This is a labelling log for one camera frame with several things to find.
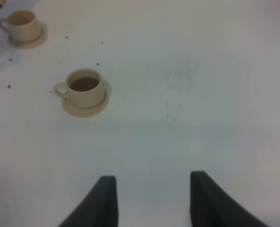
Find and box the near beige teacup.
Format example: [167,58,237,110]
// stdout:
[53,69,105,108]

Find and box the beige cup saucer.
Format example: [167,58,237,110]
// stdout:
[61,90,109,118]
[7,23,48,50]

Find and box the far beige teacup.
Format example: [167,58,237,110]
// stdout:
[0,10,42,43]

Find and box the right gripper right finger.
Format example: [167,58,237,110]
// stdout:
[190,171,266,227]

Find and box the far beige cup saucer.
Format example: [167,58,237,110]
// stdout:
[7,23,48,50]

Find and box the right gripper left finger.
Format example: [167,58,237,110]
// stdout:
[60,176,118,227]

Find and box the beige teacup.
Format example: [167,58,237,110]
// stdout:
[0,10,42,43]
[53,69,105,108]

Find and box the near beige cup saucer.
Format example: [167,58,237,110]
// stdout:
[61,90,109,118]

